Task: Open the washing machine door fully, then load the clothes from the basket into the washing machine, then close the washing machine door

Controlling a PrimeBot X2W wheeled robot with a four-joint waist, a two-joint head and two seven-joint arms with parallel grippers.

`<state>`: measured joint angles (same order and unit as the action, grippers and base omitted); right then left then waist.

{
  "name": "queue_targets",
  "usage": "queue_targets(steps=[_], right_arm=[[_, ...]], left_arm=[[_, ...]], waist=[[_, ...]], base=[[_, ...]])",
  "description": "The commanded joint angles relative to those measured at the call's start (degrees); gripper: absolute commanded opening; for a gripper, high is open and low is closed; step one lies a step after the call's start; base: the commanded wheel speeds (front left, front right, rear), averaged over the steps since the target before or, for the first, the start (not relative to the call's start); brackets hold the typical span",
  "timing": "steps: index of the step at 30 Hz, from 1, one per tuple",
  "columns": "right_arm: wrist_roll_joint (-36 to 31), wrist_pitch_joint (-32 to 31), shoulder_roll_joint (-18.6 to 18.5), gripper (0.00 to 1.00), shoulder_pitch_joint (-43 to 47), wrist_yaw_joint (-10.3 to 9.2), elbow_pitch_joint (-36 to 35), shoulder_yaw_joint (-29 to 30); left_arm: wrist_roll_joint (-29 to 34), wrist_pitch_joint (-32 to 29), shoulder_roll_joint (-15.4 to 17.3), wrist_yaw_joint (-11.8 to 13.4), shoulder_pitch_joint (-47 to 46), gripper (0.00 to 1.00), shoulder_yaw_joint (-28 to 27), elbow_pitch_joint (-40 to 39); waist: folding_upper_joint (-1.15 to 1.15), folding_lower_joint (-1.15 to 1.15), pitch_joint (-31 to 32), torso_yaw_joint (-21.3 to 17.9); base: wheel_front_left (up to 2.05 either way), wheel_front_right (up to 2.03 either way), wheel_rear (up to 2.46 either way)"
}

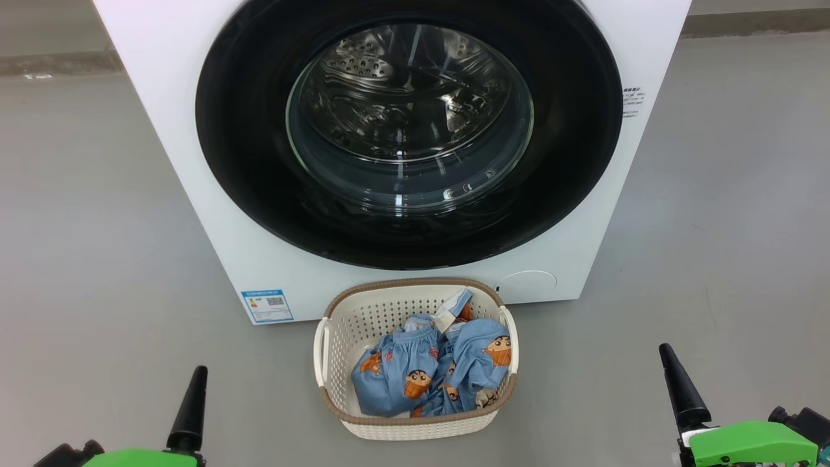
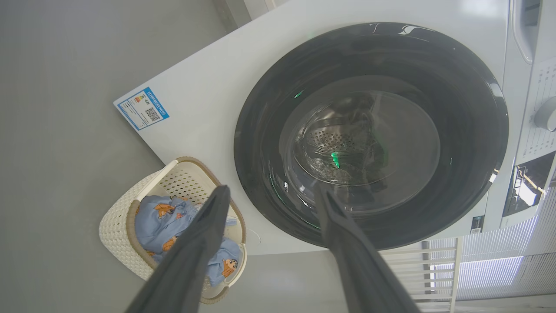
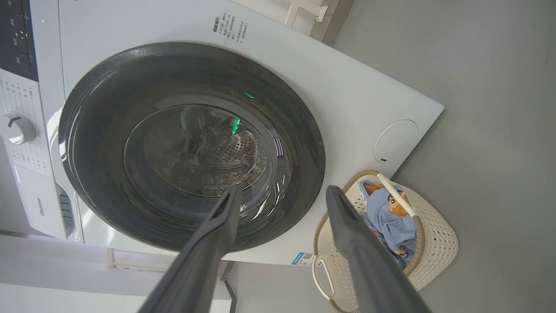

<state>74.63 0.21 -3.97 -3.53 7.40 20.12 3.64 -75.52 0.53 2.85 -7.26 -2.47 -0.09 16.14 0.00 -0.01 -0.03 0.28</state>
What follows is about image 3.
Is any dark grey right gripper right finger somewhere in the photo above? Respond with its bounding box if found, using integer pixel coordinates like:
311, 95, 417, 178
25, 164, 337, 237
326, 186, 430, 313

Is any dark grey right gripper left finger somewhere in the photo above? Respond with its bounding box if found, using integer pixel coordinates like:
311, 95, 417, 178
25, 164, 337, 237
138, 185, 243, 313

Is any blue cartoon print garment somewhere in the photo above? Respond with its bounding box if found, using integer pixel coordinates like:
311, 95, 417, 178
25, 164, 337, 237
358, 180, 417, 244

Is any dark round washer door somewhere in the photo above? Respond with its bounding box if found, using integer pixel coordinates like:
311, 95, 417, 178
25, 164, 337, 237
58, 42, 326, 253

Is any stainless steel washing machine drum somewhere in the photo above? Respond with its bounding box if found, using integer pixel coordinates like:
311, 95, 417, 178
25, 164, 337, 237
143, 107, 270, 196

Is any white front-load washing machine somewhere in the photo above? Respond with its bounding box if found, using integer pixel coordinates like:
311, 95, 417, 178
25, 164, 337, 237
0, 0, 445, 266

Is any white washing machine control knob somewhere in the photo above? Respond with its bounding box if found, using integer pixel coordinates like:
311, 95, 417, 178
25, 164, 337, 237
0, 112, 36, 145

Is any black washing machine display panel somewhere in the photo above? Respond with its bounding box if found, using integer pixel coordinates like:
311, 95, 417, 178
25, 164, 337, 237
0, 0, 39, 82

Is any cream perforated laundry basket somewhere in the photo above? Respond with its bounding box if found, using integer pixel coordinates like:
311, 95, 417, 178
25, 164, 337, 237
312, 170, 459, 313

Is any round white filter cover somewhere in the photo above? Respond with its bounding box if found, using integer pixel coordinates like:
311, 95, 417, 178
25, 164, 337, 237
374, 120, 420, 164

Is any white detergent drawer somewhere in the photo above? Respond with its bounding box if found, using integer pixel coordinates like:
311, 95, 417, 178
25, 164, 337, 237
13, 163, 83, 242

